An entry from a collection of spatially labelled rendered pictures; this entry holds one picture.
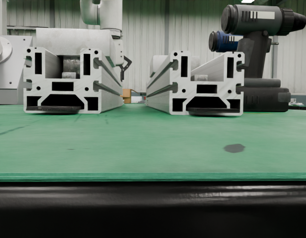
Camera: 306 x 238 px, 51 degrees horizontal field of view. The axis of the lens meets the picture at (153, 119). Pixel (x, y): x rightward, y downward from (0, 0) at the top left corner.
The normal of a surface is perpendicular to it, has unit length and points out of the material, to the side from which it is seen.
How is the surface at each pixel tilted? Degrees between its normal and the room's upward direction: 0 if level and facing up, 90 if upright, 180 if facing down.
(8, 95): 90
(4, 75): 48
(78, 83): 90
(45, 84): 90
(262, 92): 90
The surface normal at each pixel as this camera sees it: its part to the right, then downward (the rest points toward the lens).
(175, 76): 0.06, 0.05
